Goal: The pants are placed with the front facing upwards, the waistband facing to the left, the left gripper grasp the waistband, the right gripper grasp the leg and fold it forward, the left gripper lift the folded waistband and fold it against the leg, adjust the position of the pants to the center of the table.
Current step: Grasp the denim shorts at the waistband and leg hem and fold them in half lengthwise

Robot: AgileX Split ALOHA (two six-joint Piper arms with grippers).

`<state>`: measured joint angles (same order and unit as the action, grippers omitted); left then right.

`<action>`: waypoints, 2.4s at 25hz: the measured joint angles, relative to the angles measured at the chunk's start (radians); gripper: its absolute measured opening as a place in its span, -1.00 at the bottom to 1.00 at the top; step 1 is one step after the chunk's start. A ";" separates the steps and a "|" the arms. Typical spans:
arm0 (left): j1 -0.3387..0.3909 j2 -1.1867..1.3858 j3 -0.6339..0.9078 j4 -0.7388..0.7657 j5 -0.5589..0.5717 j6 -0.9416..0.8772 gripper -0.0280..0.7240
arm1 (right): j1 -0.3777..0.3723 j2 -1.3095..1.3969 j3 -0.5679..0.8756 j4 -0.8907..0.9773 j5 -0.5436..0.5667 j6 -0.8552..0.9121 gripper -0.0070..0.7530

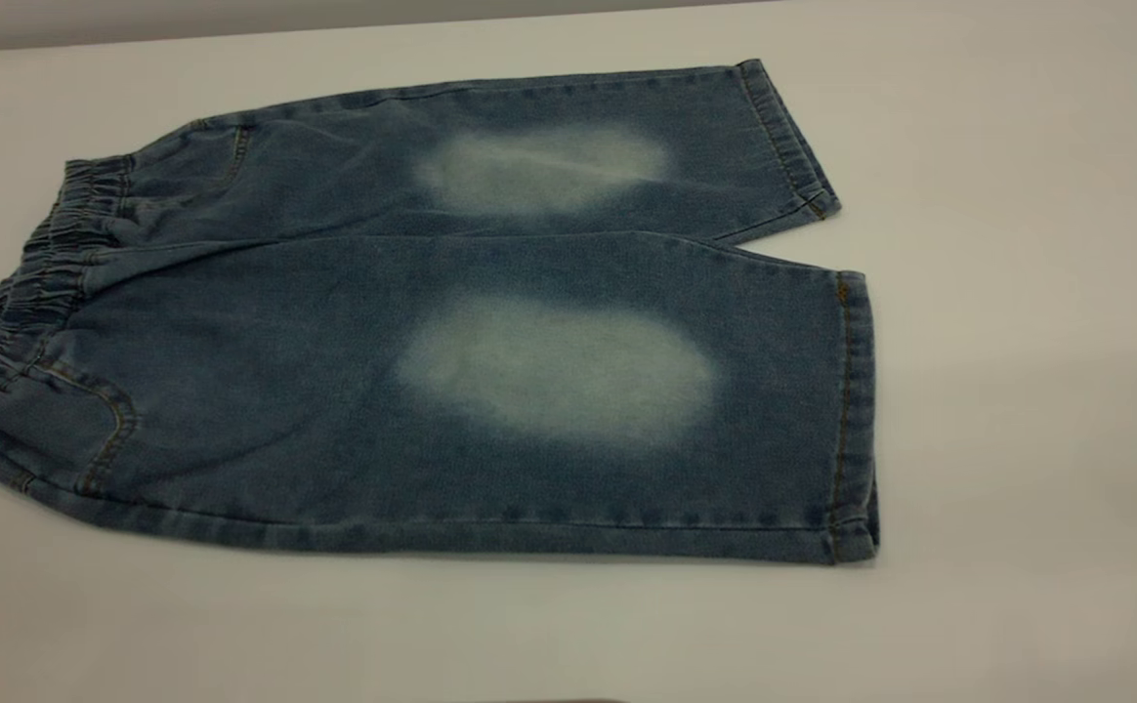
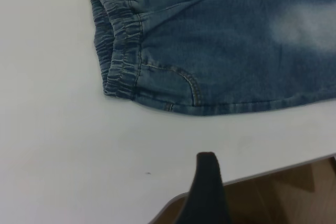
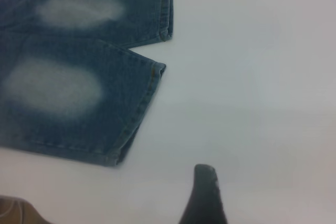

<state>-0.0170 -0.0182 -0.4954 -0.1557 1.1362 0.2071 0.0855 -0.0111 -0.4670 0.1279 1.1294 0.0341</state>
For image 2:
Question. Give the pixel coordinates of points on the blue denim children's jeans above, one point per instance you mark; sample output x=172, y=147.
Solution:
x=215, y=51

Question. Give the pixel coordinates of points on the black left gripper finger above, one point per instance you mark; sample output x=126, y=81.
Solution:
x=207, y=192

